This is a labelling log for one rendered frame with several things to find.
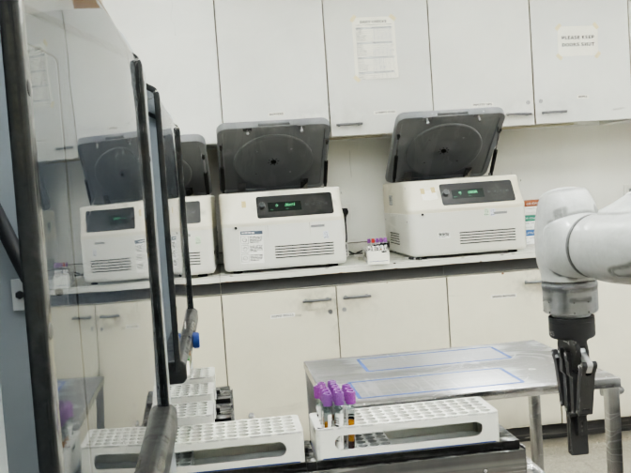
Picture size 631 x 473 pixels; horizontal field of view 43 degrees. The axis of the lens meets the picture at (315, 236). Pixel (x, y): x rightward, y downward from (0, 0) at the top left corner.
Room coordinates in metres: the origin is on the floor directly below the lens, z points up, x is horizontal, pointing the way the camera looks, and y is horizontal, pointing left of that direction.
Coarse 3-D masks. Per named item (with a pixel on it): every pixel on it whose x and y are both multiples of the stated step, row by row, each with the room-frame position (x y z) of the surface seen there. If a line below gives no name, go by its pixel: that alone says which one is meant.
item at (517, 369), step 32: (416, 352) 2.00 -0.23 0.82; (448, 352) 1.97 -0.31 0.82; (480, 352) 1.95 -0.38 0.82; (512, 352) 1.92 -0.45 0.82; (544, 352) 1.90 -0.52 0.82; (352, 384) 1.71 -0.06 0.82; (384, 384) 1.69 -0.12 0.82; (416, 384) 1.67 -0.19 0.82; (448, 384) 1.65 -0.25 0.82; (480, 384) 1.64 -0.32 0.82; (512, 384) 1.62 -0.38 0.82; (544, 384) 1.60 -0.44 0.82; (608, 384) 1.61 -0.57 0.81; (608, 416) 1.62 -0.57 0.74; (608, 448) 1.62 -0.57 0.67
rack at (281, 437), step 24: (192, 432) 1.28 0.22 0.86; (216, 432) 1.27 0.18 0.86; (240, 432) 1.27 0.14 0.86; (264, 432) 1.25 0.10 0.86; (288, 432) 1.24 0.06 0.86; (192, 456) 1.28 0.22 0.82; (216, 456) 1.32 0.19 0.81; (240, 456) 1.31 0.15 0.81; (264, 456) 1.31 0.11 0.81; (288, 456) 1.24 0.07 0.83
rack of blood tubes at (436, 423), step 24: (360, 408) 1.35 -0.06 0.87; (384, 408) 1.35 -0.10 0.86; (408, 408) 1.34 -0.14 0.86; (432, 408) 1.32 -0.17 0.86; (456, 408) 1.31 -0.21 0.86; (480, 408) 1.30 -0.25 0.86; (312, 432) 1.30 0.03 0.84; (336, 432) 1.25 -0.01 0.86; (360, 432) 1.25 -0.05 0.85; (384, 432) 1.35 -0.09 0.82; (408, 432) 1.36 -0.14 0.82; (432, 432) 1.36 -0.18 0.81; (456, 432) 1.37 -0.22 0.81; (480, 432) 1.36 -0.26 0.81; (336, 456) 1.25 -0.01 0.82
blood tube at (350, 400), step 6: (348, 390) 1.26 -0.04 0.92; (354, 390) 1.26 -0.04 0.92; (348, 396) 1.25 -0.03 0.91; (354, 396) 1.25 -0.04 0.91; (348, 402) 1.25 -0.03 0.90; (354, 402) 1.25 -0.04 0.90; (348, 408) 1.25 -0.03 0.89; (354, 408) 1.26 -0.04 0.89; (348, 414) 1.25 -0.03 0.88; (354, 414) 1.26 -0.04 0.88; (348, 420) 1.25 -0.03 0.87; (354, 420) 1.26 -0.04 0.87; (348, 438) 1.26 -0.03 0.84; (354, 438) 1.26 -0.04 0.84; (348, 444) 1.26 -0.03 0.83; (354, 444) 1.26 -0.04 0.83
